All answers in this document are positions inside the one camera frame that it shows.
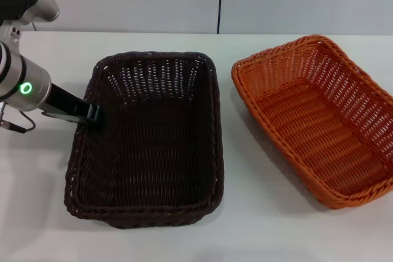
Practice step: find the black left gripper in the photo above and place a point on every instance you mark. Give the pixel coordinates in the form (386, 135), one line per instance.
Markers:
(64, 104)

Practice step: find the dark brown wicker basket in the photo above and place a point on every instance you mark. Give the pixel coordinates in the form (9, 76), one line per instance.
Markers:
(153, 151)

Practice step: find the orange wicker basket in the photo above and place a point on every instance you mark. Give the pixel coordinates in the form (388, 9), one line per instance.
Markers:
(322, 139)

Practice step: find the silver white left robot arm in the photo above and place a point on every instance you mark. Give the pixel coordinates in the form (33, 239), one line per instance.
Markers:
(27, 90)

